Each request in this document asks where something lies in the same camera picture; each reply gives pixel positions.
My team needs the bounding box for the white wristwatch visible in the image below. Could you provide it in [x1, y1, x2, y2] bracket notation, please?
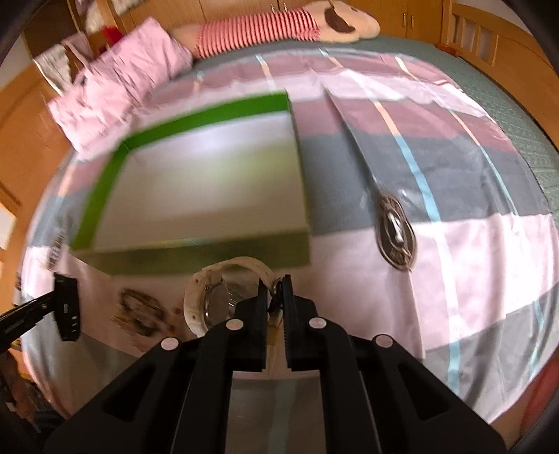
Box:
[183, 256, 278, 338]

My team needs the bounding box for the dark brown bead bracelet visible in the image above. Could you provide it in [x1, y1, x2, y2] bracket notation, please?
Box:
[112, 286, 176, 339]

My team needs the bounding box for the green white cardboard box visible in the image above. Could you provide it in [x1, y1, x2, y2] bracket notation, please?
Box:
[70, 92, 311, 275]

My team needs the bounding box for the plaid bed quilt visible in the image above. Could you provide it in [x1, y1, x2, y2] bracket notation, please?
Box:
[21, 49, 558, 421]

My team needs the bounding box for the wooden bed headboard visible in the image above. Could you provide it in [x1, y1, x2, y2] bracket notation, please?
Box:
[1, 64, 70, 310]

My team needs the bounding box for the pink pillow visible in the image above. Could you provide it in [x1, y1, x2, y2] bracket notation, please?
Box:
[48, 18, 193, 161]

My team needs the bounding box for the striped plush dog toy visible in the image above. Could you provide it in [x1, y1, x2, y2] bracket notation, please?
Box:
[172, 1, 380, 60]

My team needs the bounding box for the wooden bed footboard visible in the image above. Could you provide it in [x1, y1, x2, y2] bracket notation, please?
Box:
[442, 1, 559, 145]

